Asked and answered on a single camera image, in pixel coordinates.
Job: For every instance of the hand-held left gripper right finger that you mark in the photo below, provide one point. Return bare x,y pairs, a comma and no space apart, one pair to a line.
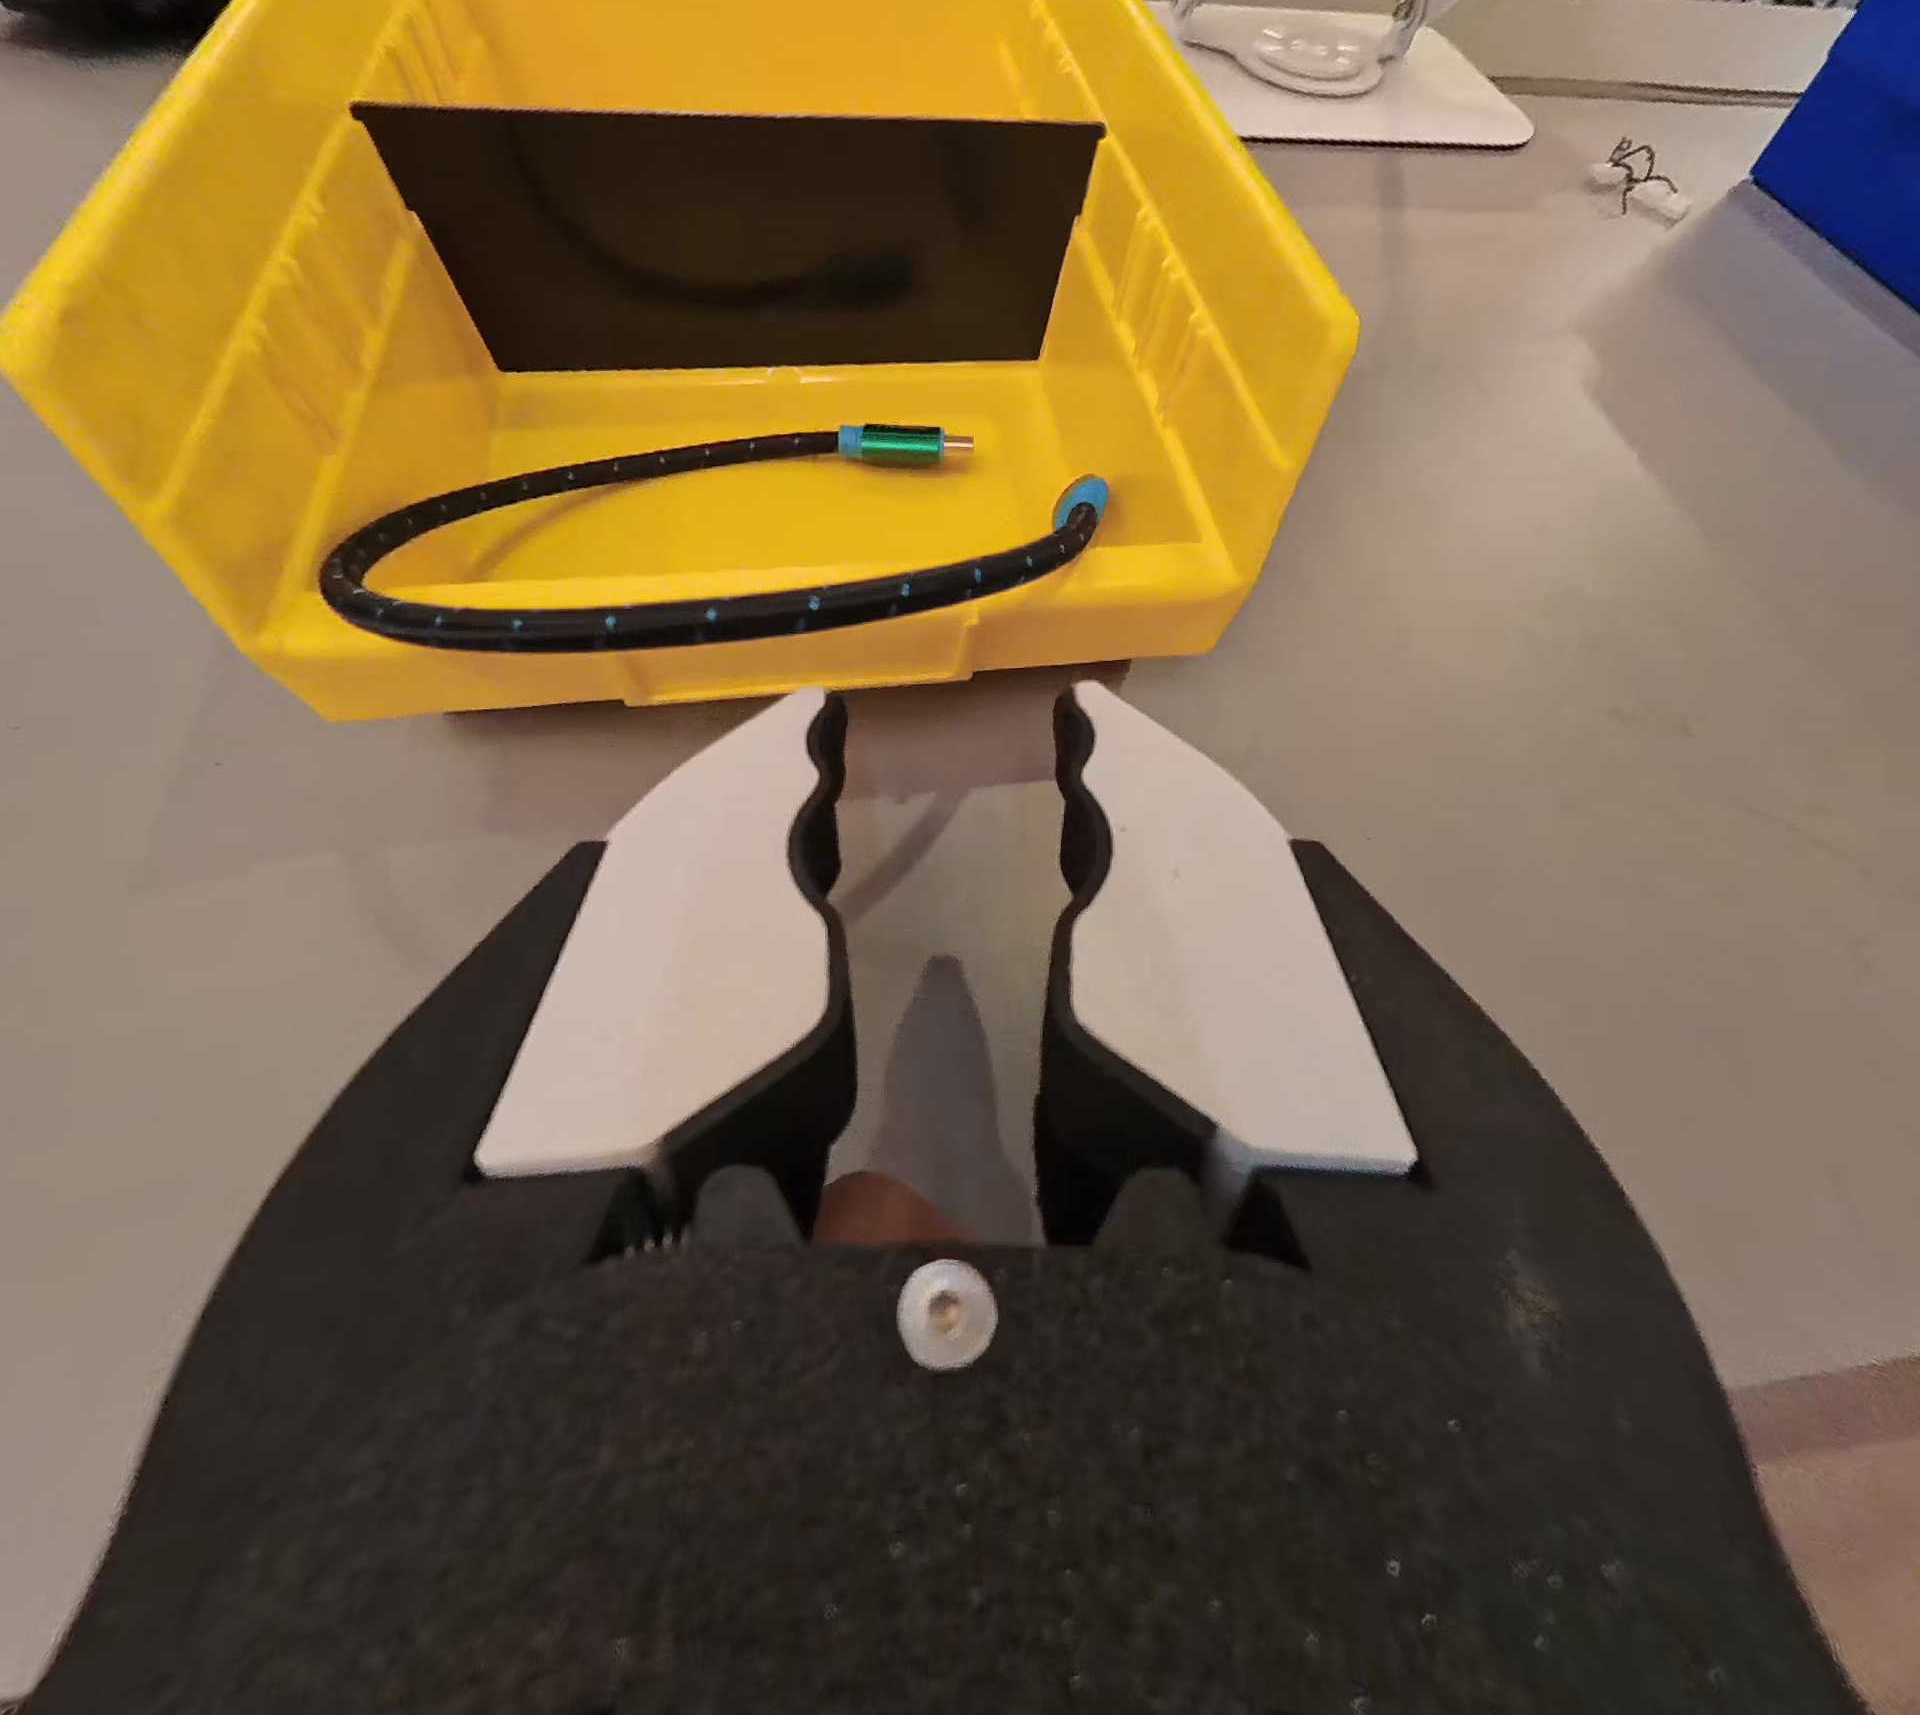
1229,994

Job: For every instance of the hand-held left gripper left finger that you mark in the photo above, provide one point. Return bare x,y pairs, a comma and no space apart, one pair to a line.
675,994

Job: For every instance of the yellow plastic bin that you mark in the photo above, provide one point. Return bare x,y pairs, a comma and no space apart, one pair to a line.
224,321

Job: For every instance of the blue plastic bin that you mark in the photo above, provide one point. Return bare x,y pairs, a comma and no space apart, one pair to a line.
1858,141

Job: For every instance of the grey desk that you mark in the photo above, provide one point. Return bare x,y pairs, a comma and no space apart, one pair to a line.
1499,546

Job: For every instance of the black divider panel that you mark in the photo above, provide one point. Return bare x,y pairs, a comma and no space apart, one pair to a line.
720,230

